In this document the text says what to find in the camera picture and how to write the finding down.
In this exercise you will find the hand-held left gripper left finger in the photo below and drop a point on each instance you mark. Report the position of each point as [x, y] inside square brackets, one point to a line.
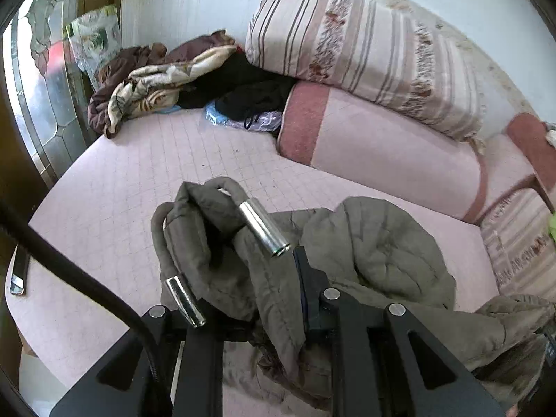
[195, 369]

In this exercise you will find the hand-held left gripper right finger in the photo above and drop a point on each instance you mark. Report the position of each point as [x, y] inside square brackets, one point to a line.
[347, 343]

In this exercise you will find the olive green hooded puffer jacket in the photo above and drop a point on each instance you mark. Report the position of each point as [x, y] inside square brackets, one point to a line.
[373, 243]

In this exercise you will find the black clothes pile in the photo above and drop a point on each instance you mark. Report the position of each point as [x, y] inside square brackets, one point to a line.
[247, 87]

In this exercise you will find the small striped floral quilt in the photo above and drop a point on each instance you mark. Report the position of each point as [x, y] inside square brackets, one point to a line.
[521, 243]

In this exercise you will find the pink folded blanket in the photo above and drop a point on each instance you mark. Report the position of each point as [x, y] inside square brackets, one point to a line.
[391, 147]

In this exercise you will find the black smartphone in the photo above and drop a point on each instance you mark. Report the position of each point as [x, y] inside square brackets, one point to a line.
[19, 271]

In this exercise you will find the dusty pink pillow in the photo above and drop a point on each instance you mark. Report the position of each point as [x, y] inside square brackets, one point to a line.
[530, 139]

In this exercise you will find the clear blue plastic bag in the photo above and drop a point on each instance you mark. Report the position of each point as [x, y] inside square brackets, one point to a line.
[226, 117]

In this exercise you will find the brown and cream patterned blanket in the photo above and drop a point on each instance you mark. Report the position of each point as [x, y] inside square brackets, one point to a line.
[147, 82]

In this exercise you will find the large striped floral rolled quilt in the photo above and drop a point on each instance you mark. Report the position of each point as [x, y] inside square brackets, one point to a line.
[369, 47]

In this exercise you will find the patterned glass door panel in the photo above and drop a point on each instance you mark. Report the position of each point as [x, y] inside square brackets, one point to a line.
[47, 87]

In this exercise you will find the floral printed cushion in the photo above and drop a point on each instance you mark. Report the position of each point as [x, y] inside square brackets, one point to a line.
[93, 39]

